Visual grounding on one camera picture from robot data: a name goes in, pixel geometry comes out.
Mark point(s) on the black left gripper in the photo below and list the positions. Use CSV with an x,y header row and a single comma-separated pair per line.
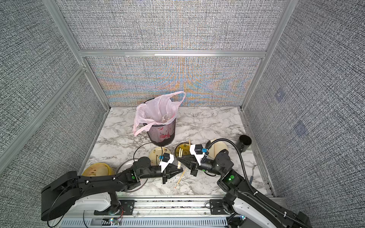
x,y
170,171

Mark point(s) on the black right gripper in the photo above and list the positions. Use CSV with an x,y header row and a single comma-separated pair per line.
x,y
184,159

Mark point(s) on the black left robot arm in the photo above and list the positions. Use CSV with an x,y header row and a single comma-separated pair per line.
x,y
60,195

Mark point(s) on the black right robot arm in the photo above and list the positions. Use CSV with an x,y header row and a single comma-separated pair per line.
x,y
241,197

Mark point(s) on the wrapped chopsticks pile on table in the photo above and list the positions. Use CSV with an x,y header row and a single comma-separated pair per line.
x,y
179,180

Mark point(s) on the yellow patterned black plate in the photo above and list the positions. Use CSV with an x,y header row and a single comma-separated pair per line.
x,y
185,147

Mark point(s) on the cream small plate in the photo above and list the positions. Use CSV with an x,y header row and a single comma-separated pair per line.
x,y
155,154

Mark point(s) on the black mesh trash bin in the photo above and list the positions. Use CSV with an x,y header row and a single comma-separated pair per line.
x,y
162,134

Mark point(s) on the black mug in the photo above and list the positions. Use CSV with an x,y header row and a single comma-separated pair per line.
x,y
243,143

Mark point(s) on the pink plastic trash bag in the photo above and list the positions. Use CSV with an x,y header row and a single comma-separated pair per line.
x,y
158,111

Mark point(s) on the yellow steamer basket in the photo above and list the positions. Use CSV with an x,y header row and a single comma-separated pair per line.
x,y
98,169

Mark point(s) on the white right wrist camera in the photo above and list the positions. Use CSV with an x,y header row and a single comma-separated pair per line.
x,y
199,152

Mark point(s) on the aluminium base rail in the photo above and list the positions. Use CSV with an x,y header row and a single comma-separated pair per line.
x,y
171,212

